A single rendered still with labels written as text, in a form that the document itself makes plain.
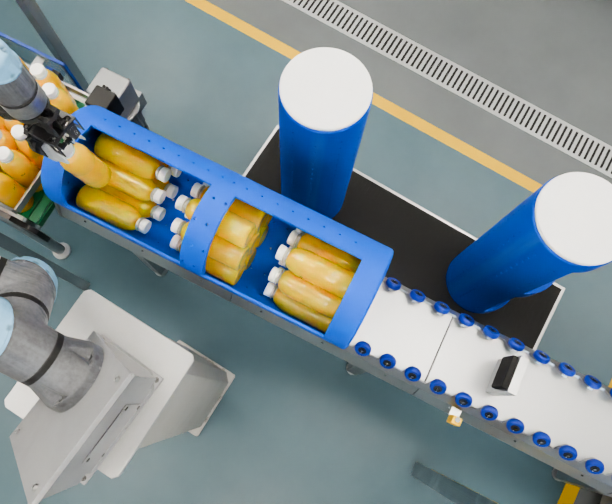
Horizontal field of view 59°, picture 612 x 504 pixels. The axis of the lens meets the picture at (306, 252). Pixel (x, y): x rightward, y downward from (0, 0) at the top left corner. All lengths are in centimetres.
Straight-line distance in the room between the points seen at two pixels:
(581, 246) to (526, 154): 134
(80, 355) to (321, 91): 99
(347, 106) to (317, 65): 16
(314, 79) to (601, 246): 94
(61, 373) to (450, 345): 100
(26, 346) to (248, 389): 145
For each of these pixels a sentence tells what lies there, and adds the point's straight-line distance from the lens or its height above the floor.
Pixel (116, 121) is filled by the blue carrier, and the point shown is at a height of 119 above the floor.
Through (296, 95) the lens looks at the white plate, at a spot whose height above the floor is 104.
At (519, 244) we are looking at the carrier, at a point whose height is 90.
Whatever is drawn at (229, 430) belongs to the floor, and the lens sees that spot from 247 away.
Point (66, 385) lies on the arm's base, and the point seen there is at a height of 136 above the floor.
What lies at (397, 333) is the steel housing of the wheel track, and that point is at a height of 93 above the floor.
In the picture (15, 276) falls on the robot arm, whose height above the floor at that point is 136.
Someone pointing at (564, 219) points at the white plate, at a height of 104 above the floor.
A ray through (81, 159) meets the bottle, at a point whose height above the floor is 131.
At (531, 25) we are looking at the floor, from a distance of 337.
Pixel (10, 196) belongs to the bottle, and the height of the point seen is 101.
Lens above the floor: 245
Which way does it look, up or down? 75 degrees down
